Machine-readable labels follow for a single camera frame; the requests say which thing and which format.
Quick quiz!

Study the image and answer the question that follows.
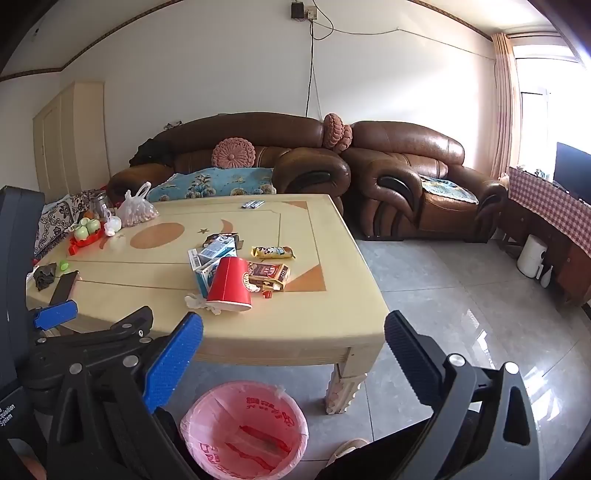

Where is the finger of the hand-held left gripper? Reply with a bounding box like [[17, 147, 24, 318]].
[[31, 299, 79, 331], [34, 305, 154, 352]]

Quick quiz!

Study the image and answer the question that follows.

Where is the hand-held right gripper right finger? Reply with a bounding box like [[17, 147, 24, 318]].
[[384, 310, 541, 480]]

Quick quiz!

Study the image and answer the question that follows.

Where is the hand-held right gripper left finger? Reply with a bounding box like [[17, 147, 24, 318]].
[[46, 311, 204, 480]]

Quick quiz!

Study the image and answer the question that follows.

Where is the white tissue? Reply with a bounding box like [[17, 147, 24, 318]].
[[185, 293, 223, 316]]

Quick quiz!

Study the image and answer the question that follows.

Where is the white blue milk carton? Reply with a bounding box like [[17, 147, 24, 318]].
[[194, 258, 222, 299]]

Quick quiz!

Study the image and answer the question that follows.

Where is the red paper cup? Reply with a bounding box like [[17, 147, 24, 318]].
[[205, 257, 253, 313]]

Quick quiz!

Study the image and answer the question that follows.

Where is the pink-lined trash bin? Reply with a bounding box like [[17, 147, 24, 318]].
[[179, 381, 310, 479]]

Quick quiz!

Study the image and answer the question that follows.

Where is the blue white medicine box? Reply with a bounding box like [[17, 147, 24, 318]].
[[199, 238, 238, 259]]

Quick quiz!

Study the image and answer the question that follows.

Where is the brown printed packet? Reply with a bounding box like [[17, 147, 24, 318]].
[[247, 261, 291, 292]]

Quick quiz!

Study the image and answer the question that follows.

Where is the dark brown box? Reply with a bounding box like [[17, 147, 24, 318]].
[[205, 232, 245, 247]]

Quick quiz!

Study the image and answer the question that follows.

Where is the yellow snack bar wrapper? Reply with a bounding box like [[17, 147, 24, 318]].
[[250, 245, 295, 260]]

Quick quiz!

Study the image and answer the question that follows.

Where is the dark smartphone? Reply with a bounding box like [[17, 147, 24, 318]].
[[48, 270, 81, 308]]

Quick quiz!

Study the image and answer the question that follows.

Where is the dark crumpled cloth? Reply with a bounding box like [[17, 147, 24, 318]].
[[33, 263, 57, 292]]

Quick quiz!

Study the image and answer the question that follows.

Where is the black white patterned cover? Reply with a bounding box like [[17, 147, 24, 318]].
[[34, 189, 110, 260]]

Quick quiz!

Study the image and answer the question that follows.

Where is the red plastic tray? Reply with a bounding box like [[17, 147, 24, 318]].
[[68, 226, 105, 257]]

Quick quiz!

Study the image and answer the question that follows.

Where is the glass jar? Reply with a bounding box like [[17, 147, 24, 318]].
[[90, 191, 112, 220]]

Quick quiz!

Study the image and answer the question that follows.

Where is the person's right leg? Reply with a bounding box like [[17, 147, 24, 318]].
[[318, 406, 467, 480]]

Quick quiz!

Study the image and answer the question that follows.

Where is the beige slipper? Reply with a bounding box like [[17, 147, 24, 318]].
[[327, 438, 370, 470]]

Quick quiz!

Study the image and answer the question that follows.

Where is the beige wooden coffee table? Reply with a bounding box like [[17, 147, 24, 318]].
[[25, 193, 389, 416]]

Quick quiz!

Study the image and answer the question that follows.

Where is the clear plastic bag of nuts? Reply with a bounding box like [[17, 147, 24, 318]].
[[115, 181, 160, 228]]

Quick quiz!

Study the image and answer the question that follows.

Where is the beige wardrobe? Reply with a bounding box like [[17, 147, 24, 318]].
[[32, 80, 112, 204]]

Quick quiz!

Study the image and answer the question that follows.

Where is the white round appliance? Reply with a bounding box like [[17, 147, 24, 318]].
[[517, 234, 549, 279]]

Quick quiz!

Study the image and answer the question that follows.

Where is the black clothing pile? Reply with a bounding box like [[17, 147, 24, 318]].
[[129, 137, 175, 167]]

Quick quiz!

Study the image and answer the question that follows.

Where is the blue patterned seat cloth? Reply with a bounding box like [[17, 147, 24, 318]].
[[418, 174, 480, 206]]

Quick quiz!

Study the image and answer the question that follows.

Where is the blue floral blanket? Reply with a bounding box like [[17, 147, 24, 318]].
[[147, 166, 277, 203]]

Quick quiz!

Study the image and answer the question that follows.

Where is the brown wooden cabinet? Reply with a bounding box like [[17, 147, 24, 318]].
[[499, 196, 591, 308]]

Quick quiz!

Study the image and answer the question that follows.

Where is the brown leather armchair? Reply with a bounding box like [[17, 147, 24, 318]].
[[342, 121, 508, 243]]

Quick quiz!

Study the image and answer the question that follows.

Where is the red checked tablecloth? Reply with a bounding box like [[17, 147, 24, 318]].
[[507, 166, 591, 257]]

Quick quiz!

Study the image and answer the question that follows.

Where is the round pink knitted cushion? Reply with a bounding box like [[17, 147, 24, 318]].
[[322, 113, 354, 155], [211, 137, 256, 169]]

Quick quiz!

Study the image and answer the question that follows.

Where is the brown leather sofa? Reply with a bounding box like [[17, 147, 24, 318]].
[[106, 112, 352, 218]]

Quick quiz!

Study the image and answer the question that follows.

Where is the black flat screen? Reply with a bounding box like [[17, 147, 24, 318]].
[[554, 142, 591, 204]]

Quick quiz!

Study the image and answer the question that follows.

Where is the pink curtain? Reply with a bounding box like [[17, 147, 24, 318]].
[[489, 32, 520, 179]]

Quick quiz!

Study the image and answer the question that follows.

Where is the window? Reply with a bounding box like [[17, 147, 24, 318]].
[[512, 32, 591, 181]]

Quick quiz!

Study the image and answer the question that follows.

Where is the black hanging cable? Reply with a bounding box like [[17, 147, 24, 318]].
[[304, 17, 336, 119]]

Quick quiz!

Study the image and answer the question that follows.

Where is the thin wall wire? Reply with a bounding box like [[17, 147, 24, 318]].
[[332, 27, 496, 61]]

